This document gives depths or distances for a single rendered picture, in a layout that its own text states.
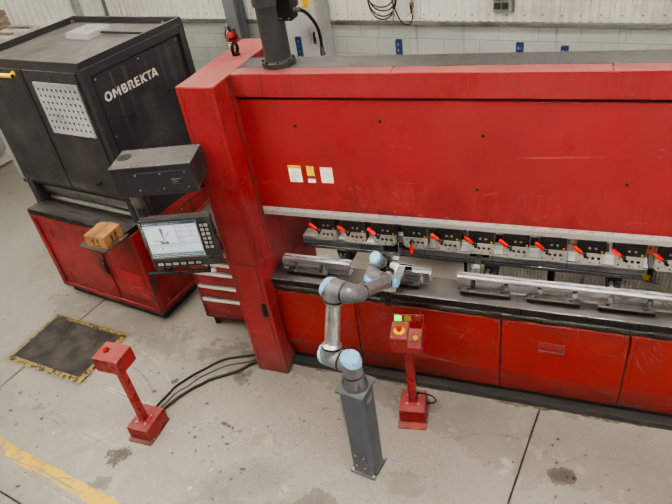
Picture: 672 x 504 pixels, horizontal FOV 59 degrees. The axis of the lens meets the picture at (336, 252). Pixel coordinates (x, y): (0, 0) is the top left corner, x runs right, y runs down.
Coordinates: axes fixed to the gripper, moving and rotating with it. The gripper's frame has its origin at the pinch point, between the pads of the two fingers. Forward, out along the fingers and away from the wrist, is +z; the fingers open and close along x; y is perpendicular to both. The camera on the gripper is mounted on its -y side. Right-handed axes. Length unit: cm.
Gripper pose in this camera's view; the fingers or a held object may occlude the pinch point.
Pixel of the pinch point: (388, 272)
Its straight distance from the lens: 385.5
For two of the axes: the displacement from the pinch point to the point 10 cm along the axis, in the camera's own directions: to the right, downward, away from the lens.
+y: 1.7, -9.7, 1.8
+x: -9.3, -1.0, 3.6
